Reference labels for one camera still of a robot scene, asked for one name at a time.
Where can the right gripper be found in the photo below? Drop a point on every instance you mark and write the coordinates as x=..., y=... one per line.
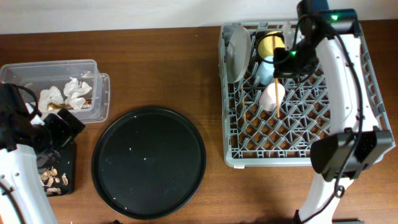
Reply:
x=282, y=62

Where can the wooden chopstick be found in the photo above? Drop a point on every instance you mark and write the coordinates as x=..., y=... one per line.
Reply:
x=276, y=82
x=243, y=110

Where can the blue cup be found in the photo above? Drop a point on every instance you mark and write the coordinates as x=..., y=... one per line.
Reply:
x=265, y=73

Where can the yellow bowl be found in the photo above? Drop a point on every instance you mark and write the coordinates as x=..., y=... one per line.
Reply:
x=269, y=43

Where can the pink cup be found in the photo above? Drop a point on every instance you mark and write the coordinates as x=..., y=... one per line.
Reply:
x=268, y=100

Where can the grey plate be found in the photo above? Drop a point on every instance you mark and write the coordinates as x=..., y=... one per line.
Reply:
x=238, y=54

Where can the white tissue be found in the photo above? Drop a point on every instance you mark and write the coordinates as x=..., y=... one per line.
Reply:
x=73, y=94

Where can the gold foil wrapper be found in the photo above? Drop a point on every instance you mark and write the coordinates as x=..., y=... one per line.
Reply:
x=53, y=106

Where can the food scraps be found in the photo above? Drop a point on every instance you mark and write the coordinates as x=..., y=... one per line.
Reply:
x=54, y=183

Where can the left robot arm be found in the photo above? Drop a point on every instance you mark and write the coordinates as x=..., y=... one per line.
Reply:
x=25, y=136

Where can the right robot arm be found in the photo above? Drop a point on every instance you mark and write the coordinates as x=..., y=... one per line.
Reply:
x=331, y=40

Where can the grey dishwasher rack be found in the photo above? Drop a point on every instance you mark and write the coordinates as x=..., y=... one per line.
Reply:
x=265, y=140

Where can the round black tray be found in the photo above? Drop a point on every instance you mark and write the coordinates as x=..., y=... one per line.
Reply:
x=148, y=163

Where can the black rectangular bin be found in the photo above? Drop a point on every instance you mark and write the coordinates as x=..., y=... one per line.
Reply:
x=63, y=160

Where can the clear plastic bin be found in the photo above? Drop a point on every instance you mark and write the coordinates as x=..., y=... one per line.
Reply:
x=38, y=76

